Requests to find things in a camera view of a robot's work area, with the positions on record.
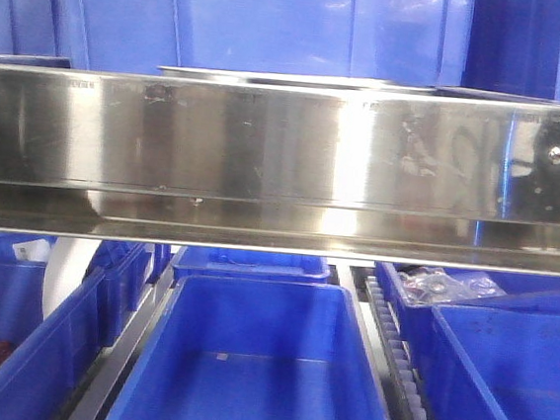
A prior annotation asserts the silver metal tray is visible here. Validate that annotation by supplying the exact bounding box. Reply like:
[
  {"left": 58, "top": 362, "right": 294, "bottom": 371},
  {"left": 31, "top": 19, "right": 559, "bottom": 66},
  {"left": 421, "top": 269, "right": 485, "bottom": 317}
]
[{"left": 159, "top": 65, "right": 435, "bottom": 95}]

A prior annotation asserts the blue centre rear bin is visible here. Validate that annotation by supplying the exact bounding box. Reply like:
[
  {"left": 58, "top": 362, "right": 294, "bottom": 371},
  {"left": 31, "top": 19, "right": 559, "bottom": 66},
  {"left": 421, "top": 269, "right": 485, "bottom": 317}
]
[{"left": 170, "top": 246, "right": 331, "bottom": 284}]

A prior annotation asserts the blue centre plastic bin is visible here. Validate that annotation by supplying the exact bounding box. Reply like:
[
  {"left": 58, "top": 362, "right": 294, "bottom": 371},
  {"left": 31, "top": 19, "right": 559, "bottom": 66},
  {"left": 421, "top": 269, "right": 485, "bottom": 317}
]
[{"left": 105, "top": 276, "right": 389, "bottom": 420}]

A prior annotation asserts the bag of metal hardware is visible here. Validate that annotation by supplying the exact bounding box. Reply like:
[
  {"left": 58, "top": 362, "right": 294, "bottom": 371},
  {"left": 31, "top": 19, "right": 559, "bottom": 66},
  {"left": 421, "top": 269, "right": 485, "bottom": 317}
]
[{"left": 398, "top": 266, "right": 506, "bottom": 305}]

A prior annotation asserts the blue left rear bin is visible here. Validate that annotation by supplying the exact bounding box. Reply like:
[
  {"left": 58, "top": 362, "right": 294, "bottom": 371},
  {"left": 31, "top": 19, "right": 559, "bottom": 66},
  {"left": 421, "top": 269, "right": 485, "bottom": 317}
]
[{"left": 0, "top": 231, "right": 154, "bottom": 347}]

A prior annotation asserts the blue right rear bin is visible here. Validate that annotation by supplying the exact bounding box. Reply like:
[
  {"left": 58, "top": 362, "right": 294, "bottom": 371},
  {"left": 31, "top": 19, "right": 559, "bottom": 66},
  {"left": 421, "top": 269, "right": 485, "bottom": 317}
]
[{"left": 374, "top": 261, "right": 560, "bottom": 365}]

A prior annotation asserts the white paper roll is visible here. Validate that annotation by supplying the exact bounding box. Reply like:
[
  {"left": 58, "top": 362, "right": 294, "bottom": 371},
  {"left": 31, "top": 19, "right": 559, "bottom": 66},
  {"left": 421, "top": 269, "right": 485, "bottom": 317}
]
[{"left": 41, "top": 236, "right": 102, "bottom": 319}]

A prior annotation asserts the large blue upper crate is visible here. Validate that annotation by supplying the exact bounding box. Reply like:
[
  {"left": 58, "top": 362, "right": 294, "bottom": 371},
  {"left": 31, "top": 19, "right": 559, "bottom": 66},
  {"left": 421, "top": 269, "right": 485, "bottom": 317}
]
[{"left": 60, "top": 0, "right": 475, "bottom": 86}]

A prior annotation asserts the blue left front bin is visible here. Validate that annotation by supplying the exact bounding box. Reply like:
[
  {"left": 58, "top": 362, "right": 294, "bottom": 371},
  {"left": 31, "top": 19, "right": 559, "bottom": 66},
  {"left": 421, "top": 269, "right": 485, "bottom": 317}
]
[{"left": 0, "top": 262, "right": 103, "bottom": 420}]

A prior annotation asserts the blue right front bin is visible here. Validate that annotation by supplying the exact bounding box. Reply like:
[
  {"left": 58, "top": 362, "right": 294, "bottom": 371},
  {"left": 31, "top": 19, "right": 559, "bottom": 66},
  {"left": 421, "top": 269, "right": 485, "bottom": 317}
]
[{"left": 423, "top": 306, "right": 560, "bottom": 420}]

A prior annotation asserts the blue upper right crate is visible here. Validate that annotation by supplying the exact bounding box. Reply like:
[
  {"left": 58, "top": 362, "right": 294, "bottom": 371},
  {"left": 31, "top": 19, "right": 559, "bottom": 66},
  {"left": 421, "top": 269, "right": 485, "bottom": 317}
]
[{"left": 462, "top": 0, "right": 560, "bottom": 101}]

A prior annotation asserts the stainless steel shelf rail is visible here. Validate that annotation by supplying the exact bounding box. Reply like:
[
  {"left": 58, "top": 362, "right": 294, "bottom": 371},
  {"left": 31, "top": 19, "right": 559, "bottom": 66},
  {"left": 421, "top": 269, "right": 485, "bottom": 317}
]
[{"left": 0, "top": 64, "right": 560, "bottom": 275}]

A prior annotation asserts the left grey divider rail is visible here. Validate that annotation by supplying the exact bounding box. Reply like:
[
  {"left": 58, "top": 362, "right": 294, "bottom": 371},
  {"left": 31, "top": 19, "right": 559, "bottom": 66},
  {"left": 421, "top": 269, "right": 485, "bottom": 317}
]
[{"left": 54, "top": 267, "right": 174, "bottom": 420}]

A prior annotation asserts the right roller track rail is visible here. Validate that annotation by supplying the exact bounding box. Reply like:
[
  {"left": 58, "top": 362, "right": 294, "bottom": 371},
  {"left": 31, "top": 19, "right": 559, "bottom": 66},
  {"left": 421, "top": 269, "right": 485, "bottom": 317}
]
[{"left": 339, "top": 265, "right": 434, "bottom": 420}]

